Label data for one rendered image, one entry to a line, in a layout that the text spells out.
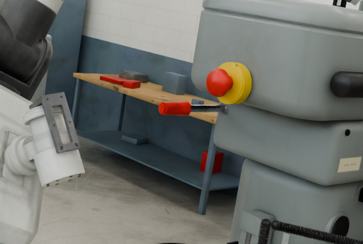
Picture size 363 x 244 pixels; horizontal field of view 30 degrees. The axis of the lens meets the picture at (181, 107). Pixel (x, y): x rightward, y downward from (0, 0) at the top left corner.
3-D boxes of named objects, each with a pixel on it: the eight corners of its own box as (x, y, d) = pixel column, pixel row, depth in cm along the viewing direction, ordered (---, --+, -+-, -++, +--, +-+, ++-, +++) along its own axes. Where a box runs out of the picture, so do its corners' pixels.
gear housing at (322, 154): (327, 190, 98) (341, 122, 96) (207, 146, 115) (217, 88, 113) (432, 174, 121) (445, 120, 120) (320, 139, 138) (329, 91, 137)
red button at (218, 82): (221, 99, 93) (226, 70, 92) (200, 93, 96) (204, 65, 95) (236, 100, 95) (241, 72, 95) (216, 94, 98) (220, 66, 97)
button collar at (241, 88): (239, 108, 95) (246, 66, 94) (208, 99, 99) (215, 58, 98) (248, 108, 96) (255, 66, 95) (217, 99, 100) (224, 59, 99)
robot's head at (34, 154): (22, 193, 100) (64, 176, 95) (3, 128, 101) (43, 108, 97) (53, 187, 105) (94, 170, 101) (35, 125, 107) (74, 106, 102)
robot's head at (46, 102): (29, 167, 101) (50, 154, 95) (13, 113, 102) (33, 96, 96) (66, 158, 104) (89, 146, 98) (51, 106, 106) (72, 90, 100)
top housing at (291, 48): (306, 125, 89) (329, 4, 86) (172, 85, 107) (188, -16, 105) (458, 120, 122) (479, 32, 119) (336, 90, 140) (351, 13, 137)
